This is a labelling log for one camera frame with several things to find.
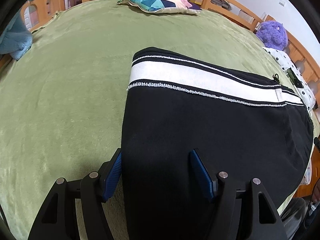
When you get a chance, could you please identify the geometric print pillow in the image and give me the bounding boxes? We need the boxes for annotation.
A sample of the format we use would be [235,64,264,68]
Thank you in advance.
[117,0,203,15]

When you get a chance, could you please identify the person's grey trousers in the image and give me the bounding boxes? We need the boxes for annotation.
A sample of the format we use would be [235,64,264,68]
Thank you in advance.
[280,197,309,240]

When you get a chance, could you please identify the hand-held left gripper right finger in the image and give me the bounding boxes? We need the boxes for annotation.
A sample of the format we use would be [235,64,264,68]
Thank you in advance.
[189,149,288,240]

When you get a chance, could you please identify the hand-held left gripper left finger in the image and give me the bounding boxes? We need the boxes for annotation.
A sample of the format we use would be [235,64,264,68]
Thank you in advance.
[27,148,123,240]

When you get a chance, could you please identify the light blue plush blanket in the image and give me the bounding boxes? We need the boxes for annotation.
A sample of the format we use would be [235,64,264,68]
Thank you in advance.
[0,17,33,61]

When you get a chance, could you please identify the white floral pillow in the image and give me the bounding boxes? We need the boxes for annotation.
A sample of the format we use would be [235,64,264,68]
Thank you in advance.
[262,47,320,110]

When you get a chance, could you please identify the wooden bed frame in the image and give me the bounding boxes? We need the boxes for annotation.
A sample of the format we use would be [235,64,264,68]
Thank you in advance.
[20,0,320,93]

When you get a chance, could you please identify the black pants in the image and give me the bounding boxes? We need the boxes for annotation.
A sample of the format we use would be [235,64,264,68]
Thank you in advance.
[121,46,314,240]

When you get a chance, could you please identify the green fleece blanket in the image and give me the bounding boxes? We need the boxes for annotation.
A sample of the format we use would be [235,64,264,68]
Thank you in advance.
[0,0,313,240]

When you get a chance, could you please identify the purple plush toy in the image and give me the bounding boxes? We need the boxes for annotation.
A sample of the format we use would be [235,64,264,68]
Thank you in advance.
[255,21,288,50]

